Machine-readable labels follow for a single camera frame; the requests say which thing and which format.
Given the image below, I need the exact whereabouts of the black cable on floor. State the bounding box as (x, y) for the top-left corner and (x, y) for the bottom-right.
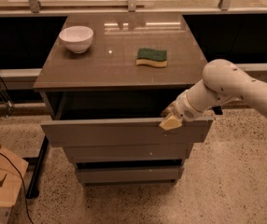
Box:
(0, 138), (35, 224)

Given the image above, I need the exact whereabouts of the grey top drawer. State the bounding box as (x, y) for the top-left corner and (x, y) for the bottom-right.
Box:
(42, 89), (213, 147)

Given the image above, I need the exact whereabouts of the grey bottom drawer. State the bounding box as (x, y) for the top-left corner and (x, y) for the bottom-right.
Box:
(76, 166), (184, 184)

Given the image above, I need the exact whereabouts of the grey drawer cabinet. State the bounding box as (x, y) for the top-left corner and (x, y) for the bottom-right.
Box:
(34, 13), (206, 173)

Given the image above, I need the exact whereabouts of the grey middle drawer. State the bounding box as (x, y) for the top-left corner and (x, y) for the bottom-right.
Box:
(63, 144), (192, 163)

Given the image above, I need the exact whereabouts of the green and yellow sponge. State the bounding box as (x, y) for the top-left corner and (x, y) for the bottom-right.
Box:
(136, 48), (167, 68)

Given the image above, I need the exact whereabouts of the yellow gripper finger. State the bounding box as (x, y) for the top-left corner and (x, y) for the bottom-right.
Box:
(160, 113), (182, 131)
(161, 102), (175, 117)

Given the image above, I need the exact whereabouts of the white ceramic bowl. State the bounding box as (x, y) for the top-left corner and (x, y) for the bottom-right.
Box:
(59, 26), (94, 53)

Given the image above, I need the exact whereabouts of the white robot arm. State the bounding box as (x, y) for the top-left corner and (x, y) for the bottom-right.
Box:
(160, 59), (267, 130)

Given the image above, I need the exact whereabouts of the grey drawer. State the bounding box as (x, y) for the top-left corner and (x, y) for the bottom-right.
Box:
(42, 89), (213, 147)
(76, 166), (184, 184)
(63, 144), (192, 163)

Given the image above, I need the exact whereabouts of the black metal stand leg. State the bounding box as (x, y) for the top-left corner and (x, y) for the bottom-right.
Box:
(25, 137), (49, 199)

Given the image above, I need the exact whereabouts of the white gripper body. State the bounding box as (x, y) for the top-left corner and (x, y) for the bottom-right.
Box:
(173, 91), (203, 121)

